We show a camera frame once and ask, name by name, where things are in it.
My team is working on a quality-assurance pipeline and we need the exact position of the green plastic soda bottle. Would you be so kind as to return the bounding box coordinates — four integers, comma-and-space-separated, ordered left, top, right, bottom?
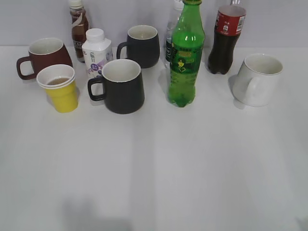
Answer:
168, 0, 205, 107

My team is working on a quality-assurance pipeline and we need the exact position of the cola bottle red label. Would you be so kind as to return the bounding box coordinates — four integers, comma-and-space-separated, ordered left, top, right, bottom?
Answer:
207, 0, 246, 75

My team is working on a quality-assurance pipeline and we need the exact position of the clear water bottle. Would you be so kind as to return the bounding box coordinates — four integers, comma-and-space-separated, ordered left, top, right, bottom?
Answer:
165, 0, 184, 68

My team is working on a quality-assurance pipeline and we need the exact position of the brown coffee drink bottle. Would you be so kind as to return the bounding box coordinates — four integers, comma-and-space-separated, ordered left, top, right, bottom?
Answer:
68, 0, 90, 63

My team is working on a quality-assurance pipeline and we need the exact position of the brown ceramic mug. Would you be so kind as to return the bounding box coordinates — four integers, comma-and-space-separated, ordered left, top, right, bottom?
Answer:
16, 38, 73, 80

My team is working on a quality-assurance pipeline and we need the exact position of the black mug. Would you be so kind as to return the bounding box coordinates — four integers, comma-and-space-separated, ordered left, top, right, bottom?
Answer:
87, 59, 145, 115
116, 25, 160, 69

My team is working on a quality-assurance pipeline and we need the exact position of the white milk carton bottle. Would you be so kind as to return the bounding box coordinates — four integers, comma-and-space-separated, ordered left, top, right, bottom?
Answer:
82, 28, 113, 79

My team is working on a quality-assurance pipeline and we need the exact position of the black mug front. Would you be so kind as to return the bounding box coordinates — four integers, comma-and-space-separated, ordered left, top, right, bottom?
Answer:
87, 59, 145, 115

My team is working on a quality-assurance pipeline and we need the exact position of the black mug rear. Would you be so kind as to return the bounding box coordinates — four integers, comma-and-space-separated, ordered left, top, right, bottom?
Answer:
116, 25, 160, 69

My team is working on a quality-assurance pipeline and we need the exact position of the white ceramic mug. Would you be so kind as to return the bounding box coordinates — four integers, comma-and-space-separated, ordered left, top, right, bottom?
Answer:
231, 53, 283, 107

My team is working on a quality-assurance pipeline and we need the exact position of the yellow paper cup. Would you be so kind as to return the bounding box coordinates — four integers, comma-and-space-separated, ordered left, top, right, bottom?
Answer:
36, 64, 78, 113

